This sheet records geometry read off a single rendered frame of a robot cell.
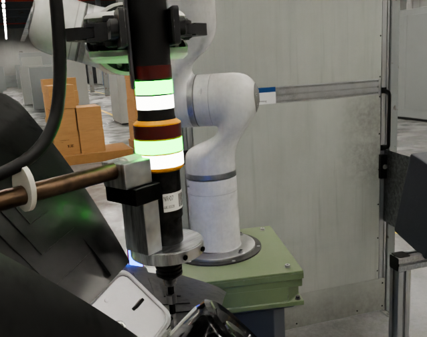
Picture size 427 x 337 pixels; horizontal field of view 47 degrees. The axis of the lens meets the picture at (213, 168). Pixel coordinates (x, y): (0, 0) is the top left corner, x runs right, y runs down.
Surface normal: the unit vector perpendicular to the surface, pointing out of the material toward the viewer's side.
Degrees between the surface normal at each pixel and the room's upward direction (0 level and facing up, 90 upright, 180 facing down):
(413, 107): 90
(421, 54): 90
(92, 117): 90
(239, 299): 90
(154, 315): 53
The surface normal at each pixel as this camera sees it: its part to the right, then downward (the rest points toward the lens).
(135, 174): 0.77, 0.09
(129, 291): 0.49, -0.48
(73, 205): 0.54, -0.62
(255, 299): 0.12, 0.21
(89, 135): 0.39, 0.18
